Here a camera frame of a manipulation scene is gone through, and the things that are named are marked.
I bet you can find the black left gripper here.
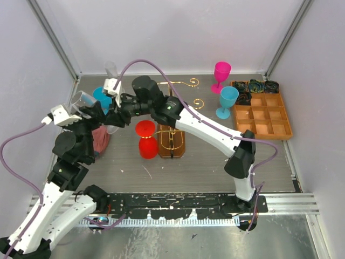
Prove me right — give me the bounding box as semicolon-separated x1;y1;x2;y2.
63;100;107;161

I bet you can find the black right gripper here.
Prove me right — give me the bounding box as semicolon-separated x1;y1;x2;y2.
103;92;153;129

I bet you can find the light blue wine glass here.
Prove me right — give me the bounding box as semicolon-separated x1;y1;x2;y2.
216;86;239;119
93;87;112;114

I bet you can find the clear front wine glass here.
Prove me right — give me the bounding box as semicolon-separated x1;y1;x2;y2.
71;91;118;134

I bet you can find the clear wine glass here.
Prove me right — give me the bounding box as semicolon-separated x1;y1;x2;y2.
71;91;118;134
104;60;118;78

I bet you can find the red wine glass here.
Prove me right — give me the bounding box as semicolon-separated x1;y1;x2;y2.
135;120;158;159

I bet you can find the pink wine glass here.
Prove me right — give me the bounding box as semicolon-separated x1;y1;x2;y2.
211;61;232;94

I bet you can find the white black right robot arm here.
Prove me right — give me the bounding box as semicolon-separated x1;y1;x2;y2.
103;76;256;213

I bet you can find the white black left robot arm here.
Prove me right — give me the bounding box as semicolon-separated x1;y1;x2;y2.
1;101;109;258

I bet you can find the folded red t-shirt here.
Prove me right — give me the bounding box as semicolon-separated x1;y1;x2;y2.
92;126;110;158

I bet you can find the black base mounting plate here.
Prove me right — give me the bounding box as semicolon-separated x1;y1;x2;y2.
95;193;268;220

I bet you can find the dark rubber bands pile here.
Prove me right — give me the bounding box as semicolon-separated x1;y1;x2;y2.
230;79;280;105

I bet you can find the wooden compartment tray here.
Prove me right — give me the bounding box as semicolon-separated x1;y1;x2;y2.
231;92;293;140

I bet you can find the gold wire wine glass rack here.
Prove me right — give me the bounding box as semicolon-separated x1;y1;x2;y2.
155;78;204;159

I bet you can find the left aluminium corner post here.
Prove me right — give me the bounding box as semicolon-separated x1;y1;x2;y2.
27;1;81;80

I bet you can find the aluminium corner post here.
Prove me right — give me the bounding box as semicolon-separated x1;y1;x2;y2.
263;0;314;79
27;1;81;80

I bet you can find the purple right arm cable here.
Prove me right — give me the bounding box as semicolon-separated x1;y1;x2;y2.
113;58;279;233

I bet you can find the aluminium front rail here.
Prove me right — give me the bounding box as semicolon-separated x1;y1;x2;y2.
29;193;319;232

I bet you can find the right aluminium corner post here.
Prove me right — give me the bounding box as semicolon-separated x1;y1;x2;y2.
263;0;314;79

